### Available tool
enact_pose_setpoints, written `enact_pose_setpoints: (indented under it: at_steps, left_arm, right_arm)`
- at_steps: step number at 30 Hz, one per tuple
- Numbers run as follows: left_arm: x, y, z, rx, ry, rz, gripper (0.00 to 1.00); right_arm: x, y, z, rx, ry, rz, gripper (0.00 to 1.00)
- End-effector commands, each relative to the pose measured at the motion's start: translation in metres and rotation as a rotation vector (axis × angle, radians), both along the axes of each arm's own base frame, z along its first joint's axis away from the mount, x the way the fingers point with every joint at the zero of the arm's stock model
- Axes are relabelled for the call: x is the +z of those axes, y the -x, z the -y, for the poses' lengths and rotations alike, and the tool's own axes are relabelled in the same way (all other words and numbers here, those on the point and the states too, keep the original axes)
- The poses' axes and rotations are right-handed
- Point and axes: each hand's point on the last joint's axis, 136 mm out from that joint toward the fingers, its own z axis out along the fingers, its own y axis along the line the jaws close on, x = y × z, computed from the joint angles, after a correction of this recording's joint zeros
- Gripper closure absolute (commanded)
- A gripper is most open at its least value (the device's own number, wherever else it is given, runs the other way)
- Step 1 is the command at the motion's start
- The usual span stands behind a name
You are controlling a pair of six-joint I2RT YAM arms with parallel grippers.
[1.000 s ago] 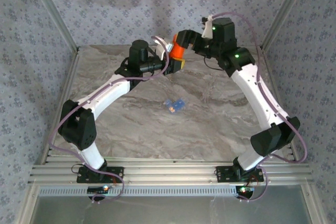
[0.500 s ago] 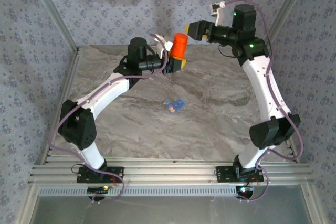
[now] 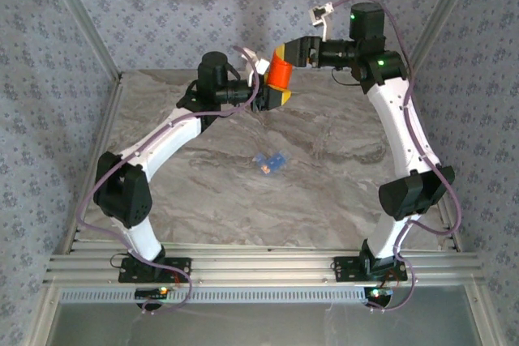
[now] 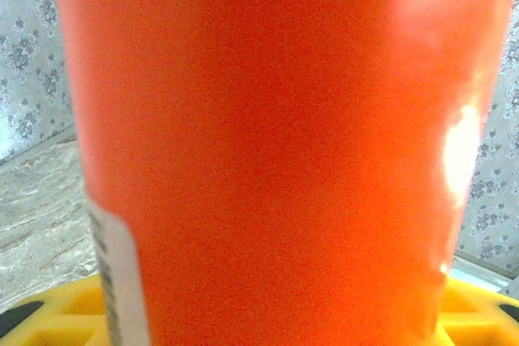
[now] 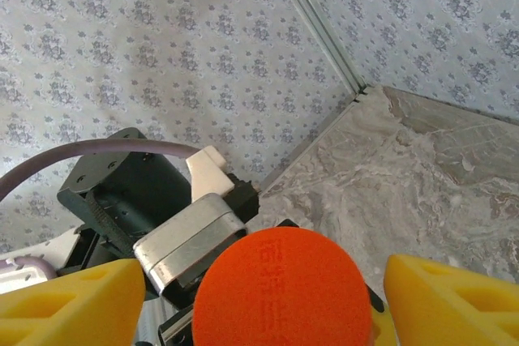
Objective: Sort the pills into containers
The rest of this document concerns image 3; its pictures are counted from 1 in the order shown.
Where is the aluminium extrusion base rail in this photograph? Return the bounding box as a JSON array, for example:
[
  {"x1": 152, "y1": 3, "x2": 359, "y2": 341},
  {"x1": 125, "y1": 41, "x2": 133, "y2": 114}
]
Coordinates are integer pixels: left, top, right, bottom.
[{"x1": 42, "y1": 242, "x2": 486, "y2": 286}]

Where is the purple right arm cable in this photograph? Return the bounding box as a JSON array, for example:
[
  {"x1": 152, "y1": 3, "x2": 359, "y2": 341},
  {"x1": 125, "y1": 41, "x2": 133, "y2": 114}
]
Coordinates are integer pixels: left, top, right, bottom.
[{"x1": 328, "y1": 0, "x2": 462, "y2": 314}]

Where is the grey slotted cable duct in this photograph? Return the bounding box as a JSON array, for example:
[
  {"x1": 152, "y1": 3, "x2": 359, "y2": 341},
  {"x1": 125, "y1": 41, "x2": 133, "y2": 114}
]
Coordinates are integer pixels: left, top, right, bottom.
[{"x1": 60, "y1": 285, "x2": 366, "y2": 305}]

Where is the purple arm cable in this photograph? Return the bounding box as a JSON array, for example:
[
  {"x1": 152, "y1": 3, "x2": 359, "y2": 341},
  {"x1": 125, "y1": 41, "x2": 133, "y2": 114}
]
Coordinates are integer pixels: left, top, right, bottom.
[
  {"x1": 76, "y1": 45, "x2": 261, "y2": 317},
  {"x1": 328, "y1": 0, "x2": 462, "y2": 314}
]

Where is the small controller circuit board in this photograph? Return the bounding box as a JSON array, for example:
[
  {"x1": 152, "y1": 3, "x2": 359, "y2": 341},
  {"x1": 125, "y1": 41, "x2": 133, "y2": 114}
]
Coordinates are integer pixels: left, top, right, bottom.
[
  {"x1": 363, "y1": 287, "x2": 393, "y2": 299},
  {"x1": 135, "y1": 287, "x2": 169, "y2": 299}
]

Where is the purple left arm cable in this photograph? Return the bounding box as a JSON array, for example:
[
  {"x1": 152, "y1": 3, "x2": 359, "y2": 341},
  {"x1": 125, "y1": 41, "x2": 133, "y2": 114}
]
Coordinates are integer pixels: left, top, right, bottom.
[{"x1": 76, "y1": 45, "x2": 261, "y2": 317}]

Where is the orange pill bottle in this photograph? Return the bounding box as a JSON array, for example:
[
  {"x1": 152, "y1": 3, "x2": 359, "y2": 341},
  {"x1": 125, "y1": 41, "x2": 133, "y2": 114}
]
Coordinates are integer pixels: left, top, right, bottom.
[{"x1": 265, "y1": 53, "x2": 294, "y2": 92}]

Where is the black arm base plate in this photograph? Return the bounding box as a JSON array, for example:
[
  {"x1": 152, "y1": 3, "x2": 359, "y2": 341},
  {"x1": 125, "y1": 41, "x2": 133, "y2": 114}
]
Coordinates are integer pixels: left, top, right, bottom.
[
  {"x1": 332, "y1": 255, "x2": 408, "y2": 282},
  {"x1": 117, "y1": 255, "x2": 192, "y2": 284}
]

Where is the aluminium frame post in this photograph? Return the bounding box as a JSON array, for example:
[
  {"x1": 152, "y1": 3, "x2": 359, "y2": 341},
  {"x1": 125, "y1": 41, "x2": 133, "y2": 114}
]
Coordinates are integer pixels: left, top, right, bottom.
[
  {"x1": 40, "y1": 0, "x2": 124, "y2": 79},
  {"x1": 403, "y1": 0, "x2": 483, "y2": 78}
]

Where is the small blue toy block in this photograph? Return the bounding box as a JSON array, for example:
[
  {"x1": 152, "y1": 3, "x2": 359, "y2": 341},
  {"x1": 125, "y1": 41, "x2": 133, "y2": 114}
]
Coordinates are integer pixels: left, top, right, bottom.
[{"x1": 254, "y1": 151, "x2": 291, "y2": 177}]

